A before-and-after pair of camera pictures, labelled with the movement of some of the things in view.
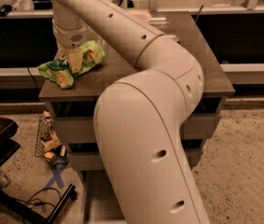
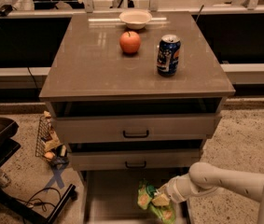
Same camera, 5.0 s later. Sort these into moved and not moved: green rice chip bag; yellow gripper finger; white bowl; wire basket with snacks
Moved: green rice chip bag; yellow gripper finger
Not moved: wire basket with snacks; white bowl
